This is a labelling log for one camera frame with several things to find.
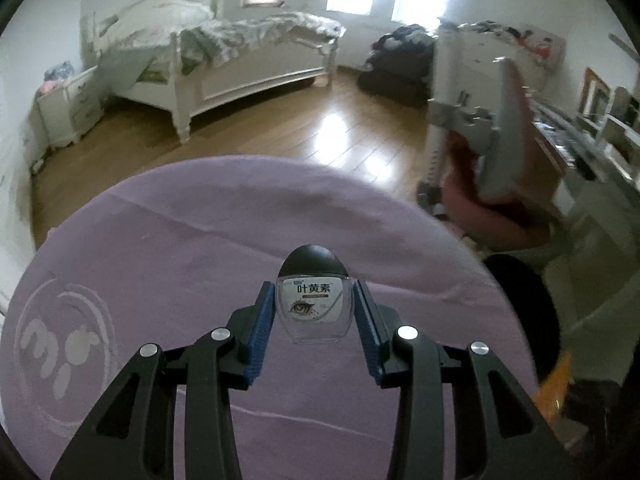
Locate white bed with rumpled bedding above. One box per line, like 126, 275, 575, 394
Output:
92, 0, 348, 145

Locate wall picture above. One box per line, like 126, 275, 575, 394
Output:
515, 22, 569, 74

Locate pile of clothes on nightstand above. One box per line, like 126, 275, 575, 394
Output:
42, 61, 77, 94

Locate dark pile of clothes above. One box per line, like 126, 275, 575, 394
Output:
357, 25, 437, 109

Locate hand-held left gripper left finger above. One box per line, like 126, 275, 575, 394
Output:
50, 281, 277, 480

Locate pink and grey chair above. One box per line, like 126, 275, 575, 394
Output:
416, 21, 571, 253

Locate white nightstand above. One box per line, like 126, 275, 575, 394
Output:
35, 65, 104, 150

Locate white desk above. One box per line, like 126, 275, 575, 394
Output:
530, 94, 640, 343

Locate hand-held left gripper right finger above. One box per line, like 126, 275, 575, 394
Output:
352, 280, 583, 480

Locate dark blurry object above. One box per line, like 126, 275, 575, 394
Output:
562, 377, 640, 480

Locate orange snack wrapper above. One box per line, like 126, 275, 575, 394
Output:
532, 350, 574, 424

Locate clear eye drop bottle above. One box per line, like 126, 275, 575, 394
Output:
276, 243, 352, 345

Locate picture frames on desk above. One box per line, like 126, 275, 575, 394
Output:
579, 66, 612, 117

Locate purple printed cloth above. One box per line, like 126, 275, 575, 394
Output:
0, 156, 543, 480

